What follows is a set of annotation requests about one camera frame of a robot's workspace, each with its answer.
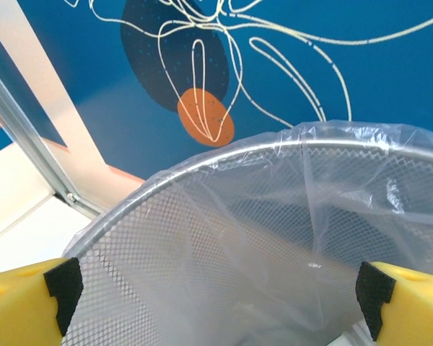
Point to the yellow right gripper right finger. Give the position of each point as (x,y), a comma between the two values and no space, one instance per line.
(415,310)

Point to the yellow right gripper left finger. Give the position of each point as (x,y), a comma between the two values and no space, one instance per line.
(18,310)

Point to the clear plastic bin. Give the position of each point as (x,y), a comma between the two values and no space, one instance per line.
(130,252)

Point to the aluminium frame post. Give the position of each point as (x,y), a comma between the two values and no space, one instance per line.
(29,144)

